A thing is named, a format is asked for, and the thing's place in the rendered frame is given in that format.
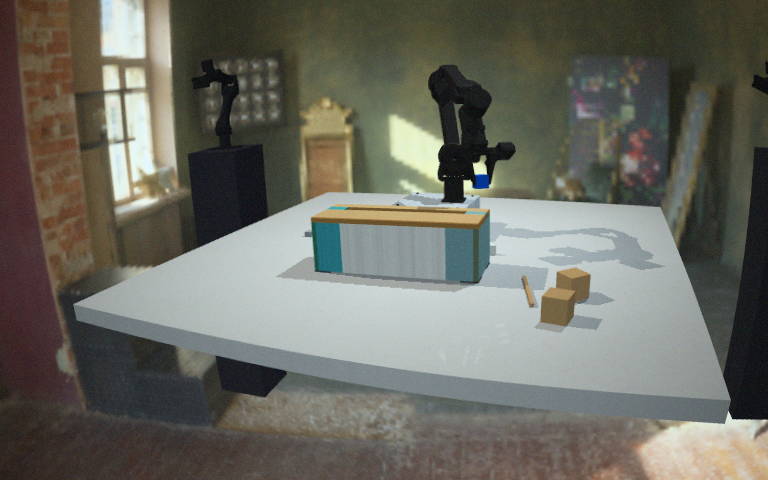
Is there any blue block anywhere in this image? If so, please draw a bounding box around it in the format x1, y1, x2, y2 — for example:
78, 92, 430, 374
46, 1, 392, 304
472, 174, 489, 189

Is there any tan wooden stick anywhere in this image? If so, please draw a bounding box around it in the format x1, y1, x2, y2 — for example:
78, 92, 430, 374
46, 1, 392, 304
522, 275, 534, 307

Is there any brown cardboard box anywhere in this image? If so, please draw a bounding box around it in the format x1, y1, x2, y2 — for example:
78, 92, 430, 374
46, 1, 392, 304
540, 288, 576, 327
556, 267, 590, 301

